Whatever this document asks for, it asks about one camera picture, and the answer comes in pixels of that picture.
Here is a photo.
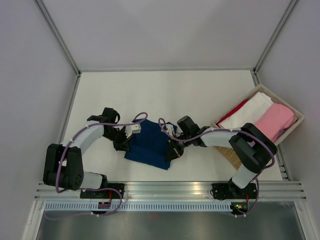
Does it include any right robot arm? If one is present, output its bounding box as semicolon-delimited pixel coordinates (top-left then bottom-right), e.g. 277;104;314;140
158;115;277;198

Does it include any pink rolled t shirt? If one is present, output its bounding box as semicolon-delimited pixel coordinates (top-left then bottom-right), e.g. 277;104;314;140
254;103;296;143

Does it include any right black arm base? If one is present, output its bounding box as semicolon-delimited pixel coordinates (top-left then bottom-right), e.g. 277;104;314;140
210;182;258;201

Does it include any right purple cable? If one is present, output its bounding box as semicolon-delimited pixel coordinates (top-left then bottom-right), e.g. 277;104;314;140
158;117;275;219

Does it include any red rolled t shirt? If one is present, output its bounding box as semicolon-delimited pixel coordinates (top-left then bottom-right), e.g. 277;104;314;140
216;99;248;126

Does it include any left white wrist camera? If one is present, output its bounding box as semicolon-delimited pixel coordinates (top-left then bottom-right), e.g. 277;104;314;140
125;123;141;136

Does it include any wicker basket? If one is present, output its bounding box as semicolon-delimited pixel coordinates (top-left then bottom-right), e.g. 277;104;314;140
211;83;305;171

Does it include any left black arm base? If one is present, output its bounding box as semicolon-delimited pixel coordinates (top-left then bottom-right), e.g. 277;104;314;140
80;183;125;200

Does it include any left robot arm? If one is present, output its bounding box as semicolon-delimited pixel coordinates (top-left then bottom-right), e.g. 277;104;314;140
43;107;130;198

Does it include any purple rolled t shirt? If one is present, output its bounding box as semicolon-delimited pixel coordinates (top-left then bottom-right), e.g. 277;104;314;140
277;128;287;138

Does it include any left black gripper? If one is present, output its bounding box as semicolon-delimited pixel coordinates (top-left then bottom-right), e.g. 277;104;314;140
102;126;133;153

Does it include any white rolled t shirt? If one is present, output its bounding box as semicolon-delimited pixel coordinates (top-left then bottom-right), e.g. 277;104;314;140
217;91;274;129

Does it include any blue t shirt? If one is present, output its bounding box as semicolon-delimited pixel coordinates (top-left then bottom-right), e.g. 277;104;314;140
124;120;171;170

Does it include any purple cable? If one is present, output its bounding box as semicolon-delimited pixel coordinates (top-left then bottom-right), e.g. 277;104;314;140
158;117;275;219
44;111;149;221

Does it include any white slotted cable duct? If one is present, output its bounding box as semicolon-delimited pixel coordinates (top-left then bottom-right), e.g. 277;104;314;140
44;201;232;212

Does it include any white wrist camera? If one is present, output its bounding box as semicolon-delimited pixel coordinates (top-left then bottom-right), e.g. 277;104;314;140
125;123;141;136
161;124;175;136

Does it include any aluminium frame rail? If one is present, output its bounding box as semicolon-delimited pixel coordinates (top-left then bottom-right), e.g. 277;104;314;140
33;181;307;202

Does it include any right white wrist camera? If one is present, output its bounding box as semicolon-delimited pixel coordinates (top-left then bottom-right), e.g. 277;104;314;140
161;124;175;136

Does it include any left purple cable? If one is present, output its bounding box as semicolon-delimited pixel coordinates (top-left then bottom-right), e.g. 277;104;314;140
44;111;149;221

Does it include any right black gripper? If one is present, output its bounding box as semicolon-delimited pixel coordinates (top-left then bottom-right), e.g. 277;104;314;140
165;132;192;162

